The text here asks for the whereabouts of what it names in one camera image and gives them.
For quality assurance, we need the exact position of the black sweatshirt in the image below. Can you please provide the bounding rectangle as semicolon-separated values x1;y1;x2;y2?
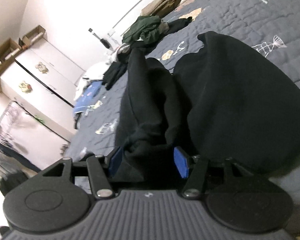
114;31;300;184

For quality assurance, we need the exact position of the black clothes pile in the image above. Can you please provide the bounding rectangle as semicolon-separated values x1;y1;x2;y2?
102;16;193;91

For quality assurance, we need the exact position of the blue pillow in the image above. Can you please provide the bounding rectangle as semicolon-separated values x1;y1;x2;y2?
73;81;102;117

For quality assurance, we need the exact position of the white wardrobe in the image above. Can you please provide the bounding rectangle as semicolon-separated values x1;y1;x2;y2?
0;38;85;141

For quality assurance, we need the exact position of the black hanging device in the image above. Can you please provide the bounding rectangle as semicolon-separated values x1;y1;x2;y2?
94;34;112;49

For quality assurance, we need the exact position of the dark green garment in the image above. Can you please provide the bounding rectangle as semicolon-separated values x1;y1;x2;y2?
122;16;169;44

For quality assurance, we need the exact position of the large cardboard box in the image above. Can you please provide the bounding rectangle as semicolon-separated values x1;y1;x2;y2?
0;38;23;92

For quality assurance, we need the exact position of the folded brown blanket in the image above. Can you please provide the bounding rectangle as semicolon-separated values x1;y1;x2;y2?
140;0;181;18

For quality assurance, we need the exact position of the grey quilted bedspread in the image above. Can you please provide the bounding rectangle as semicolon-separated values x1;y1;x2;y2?
63;0;300;230

